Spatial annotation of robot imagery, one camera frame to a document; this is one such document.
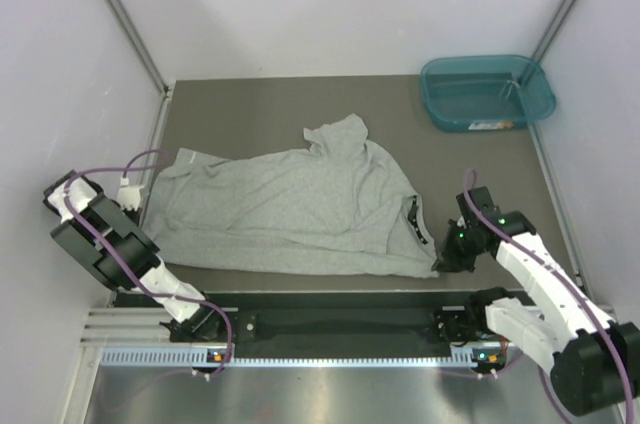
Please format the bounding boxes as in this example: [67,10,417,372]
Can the grey adidas t-shirt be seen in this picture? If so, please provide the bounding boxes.
[143,115,436,278]

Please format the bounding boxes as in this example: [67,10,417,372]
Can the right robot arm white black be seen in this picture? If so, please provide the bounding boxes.
[435,209,639,423]

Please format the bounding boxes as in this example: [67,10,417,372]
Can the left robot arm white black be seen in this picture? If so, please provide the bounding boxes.
[43,171,230,343]

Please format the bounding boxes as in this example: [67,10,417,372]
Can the teal plastic bin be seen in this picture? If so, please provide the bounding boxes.
[420,55,557,133]

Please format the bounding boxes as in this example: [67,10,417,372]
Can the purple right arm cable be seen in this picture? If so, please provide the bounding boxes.
[462,167,636,424]

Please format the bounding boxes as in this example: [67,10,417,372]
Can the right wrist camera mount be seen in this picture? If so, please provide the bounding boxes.
[456,186,495,220]

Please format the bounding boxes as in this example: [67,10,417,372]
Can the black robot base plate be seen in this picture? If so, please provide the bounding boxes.
[168,292,529,359]

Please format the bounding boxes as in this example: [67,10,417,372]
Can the right aluminium frame post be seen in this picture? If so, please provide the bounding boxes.
[529,0,614,63]

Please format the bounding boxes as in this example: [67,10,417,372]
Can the aluminium frame post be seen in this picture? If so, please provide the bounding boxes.
[529,0,614,63]
[105,0,170,96]

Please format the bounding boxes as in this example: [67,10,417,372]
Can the aluminium front rail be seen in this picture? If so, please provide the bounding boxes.
[79,308,626,345]

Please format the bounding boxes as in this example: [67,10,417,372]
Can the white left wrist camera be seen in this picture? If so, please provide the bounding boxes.
[116,177,148,212]

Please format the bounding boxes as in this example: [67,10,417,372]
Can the slotted grey cable duct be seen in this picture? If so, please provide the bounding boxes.
[99,347,506,368]

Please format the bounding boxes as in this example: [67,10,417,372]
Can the left aluminium frame post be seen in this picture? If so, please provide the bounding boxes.
[105,0,170,96]

